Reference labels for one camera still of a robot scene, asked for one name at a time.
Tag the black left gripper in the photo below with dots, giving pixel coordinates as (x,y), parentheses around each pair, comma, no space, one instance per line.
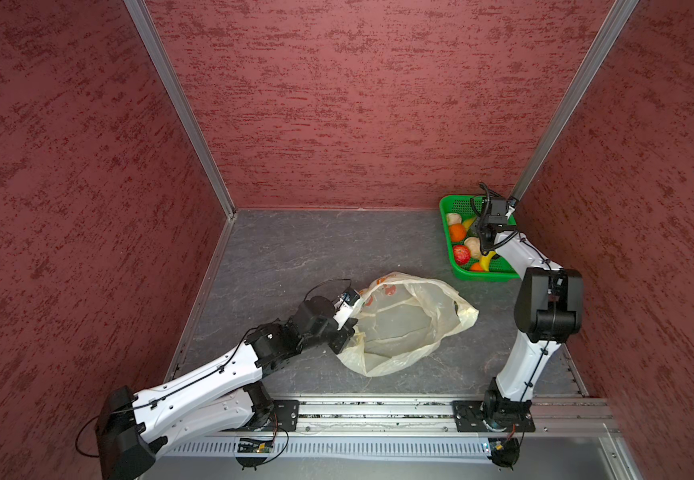
(343,335)

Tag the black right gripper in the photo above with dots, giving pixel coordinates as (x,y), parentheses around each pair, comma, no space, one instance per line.
(480,222)

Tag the yellow green mango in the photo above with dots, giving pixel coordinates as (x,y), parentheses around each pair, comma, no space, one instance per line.
(468,223)

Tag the beige round fruit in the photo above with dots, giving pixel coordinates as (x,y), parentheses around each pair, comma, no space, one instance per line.
(474,246)
(453,219)

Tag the yellow banana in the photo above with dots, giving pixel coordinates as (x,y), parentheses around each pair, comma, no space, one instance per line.
(486,261)

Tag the green plastic basket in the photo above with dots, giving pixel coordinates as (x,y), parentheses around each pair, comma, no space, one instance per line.
(468,206)

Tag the translucent yellow plastic bag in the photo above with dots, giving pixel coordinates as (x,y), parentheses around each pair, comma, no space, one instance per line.
(401,319)

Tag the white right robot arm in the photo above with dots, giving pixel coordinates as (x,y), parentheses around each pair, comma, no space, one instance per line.
(547,312)

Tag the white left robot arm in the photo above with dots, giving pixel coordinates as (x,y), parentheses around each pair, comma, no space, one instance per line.
(135,429)

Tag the round orange fruit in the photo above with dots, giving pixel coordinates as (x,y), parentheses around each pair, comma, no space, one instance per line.
(457,233)

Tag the beige round fruit in basket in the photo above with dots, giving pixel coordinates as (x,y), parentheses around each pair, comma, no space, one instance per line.
(453,219)

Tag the red apple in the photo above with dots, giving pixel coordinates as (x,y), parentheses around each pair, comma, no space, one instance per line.
(462,255)

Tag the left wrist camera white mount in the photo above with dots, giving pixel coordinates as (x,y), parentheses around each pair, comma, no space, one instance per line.
(345,306)

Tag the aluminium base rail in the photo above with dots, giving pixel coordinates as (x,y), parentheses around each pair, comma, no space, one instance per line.
(340,415)

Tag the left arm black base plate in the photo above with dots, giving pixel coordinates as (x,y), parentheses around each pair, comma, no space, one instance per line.
(283,415)

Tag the aluminium corner post right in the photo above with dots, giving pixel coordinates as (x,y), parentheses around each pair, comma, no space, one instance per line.
(610,30)

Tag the aluminium corner post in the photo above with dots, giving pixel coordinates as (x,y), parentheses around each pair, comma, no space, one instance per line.
(610,30)
(151,39)

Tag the left controller board with wires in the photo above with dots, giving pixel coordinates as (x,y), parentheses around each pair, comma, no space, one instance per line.
(253,453)

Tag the controller board with wires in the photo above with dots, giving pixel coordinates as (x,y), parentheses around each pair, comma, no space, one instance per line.
(253,453)
(505,452)

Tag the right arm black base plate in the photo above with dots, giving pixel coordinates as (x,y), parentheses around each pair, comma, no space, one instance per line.
(467,417)

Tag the perforated cable duct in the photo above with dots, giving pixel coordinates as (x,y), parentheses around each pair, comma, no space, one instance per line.
(379,448)

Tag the right controller board with wires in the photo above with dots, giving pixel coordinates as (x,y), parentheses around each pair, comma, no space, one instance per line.
(505,452)

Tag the aluminium corner post left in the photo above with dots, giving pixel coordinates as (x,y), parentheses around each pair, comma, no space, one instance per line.
(151,39)

